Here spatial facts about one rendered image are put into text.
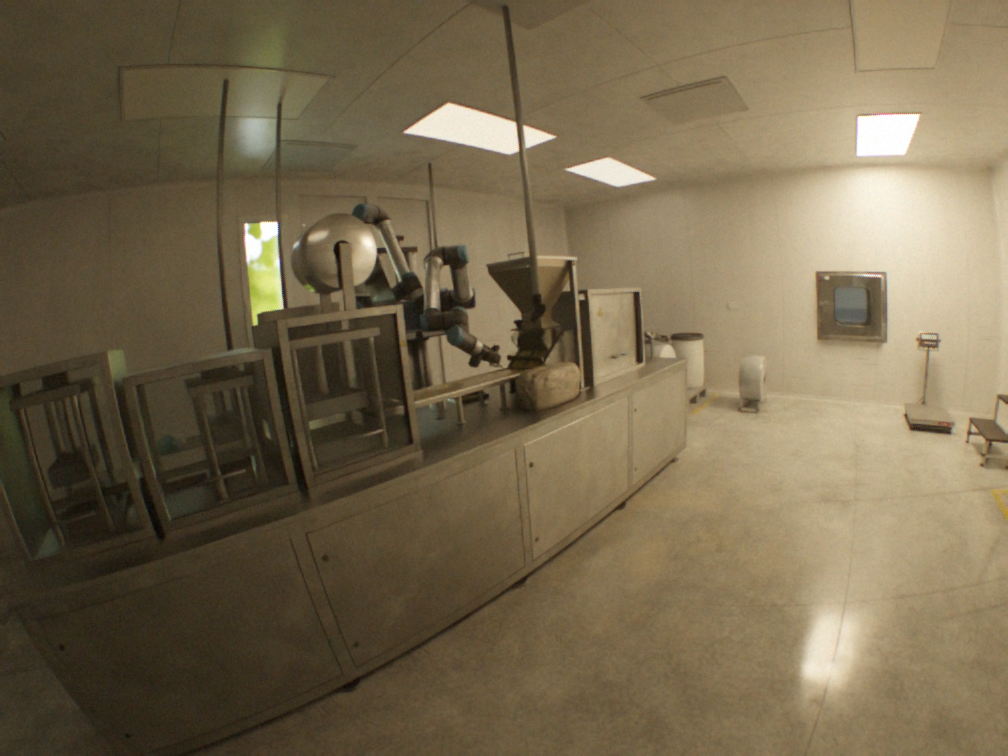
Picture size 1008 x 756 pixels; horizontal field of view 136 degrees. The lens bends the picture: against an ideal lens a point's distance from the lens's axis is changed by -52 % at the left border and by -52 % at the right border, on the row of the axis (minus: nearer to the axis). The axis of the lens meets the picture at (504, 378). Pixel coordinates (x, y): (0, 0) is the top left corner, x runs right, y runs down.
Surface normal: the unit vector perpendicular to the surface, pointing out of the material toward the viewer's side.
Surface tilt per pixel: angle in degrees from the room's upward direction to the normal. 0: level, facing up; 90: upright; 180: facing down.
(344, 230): 90
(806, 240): 90
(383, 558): 90
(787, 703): 0
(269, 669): 90
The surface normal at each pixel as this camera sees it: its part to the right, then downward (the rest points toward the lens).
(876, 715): -0.09, -0.98
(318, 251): 0.71, 0.07
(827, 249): -0.70, 0.19
